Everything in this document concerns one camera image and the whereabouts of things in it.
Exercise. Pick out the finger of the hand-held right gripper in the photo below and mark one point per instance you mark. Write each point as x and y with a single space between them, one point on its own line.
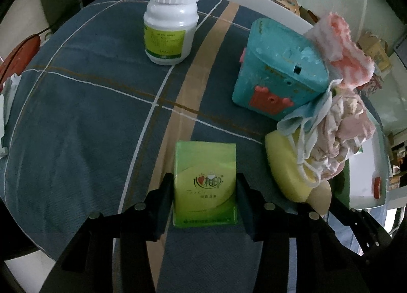
365 232

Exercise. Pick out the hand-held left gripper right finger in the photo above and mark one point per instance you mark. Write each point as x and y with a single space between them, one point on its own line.
246 210

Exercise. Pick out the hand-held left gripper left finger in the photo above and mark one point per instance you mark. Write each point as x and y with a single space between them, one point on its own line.
163 207

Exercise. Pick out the green tissue pack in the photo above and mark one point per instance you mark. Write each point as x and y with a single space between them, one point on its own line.
203 185

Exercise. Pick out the clear storage bin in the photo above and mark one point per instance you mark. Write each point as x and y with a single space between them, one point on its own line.
362 178

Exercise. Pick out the light blue face mask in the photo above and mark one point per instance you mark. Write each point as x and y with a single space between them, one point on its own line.
302 118

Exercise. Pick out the pale pink cloth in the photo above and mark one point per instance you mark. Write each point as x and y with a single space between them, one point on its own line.
349 121

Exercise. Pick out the pink white fluffy towel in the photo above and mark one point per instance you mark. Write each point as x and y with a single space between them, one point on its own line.
340 48

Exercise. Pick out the beige round pad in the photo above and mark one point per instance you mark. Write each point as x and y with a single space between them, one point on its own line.
319 199

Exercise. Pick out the yellow sponge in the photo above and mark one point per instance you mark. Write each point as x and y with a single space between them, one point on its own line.
283 165

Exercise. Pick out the blue plaid blanket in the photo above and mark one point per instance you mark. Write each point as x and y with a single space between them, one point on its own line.
79 121

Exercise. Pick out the teal plastic box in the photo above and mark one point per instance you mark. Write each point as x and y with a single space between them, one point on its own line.
276 64

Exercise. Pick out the red patterned box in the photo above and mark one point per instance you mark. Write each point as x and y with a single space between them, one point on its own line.
373 83

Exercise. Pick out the white plastic bottle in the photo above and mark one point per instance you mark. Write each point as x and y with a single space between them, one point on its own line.
171 26

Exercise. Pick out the white crumpled plastic wrapper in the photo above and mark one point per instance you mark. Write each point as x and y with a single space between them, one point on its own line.
8 105

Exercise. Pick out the red rounded plastic object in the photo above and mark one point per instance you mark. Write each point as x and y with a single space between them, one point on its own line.
19 54

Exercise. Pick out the black cabinet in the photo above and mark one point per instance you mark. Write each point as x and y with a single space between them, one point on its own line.
58 0

